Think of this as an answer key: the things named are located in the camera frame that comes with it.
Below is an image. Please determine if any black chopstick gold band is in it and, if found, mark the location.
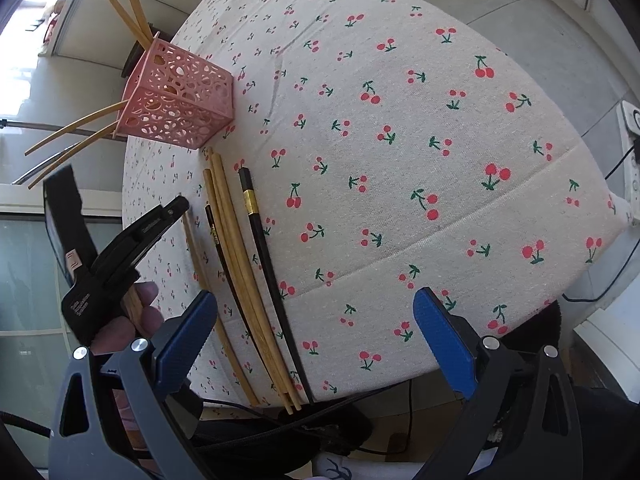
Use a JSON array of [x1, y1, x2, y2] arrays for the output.
[[238, 167, 314, 404]]

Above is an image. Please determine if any person's left hand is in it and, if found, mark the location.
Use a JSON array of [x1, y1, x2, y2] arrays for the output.
[[91, 282, 164, 354]]

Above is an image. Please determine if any pink perforated utensil holder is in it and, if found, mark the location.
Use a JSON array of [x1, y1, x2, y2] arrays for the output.
[[116, 38, 234, 150]]

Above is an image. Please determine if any cherry print tablecloth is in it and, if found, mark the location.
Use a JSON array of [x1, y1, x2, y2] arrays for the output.
[[122, 0, 631, 406]]

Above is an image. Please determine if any white power strip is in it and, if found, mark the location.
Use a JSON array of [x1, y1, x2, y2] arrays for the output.
[[618, 100, 640, 226]]

